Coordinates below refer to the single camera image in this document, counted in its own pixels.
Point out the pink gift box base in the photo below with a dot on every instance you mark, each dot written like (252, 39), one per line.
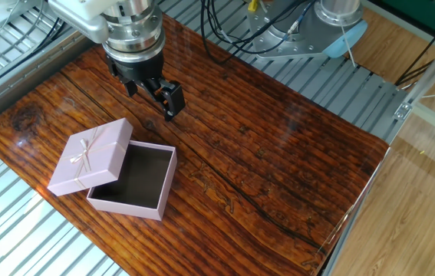
(140, 174)

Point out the wood grain table mat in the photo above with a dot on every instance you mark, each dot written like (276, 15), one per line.
(259, 153)

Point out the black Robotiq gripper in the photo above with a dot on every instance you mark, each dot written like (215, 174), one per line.
(136, 71)

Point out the pink ribboned box lid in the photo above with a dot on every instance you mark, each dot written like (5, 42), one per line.
(98, 153)

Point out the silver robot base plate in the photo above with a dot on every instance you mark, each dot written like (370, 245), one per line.
(278, 48)

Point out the grey aluminium frame rail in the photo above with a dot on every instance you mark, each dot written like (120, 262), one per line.
(21, 88)

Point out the aluminium frame post with bracket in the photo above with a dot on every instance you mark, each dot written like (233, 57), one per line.
(432, 73)

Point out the yellow connector tag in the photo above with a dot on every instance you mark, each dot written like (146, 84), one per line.
(252, 5)

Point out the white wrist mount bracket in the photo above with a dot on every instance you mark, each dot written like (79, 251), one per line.
(83, 17)

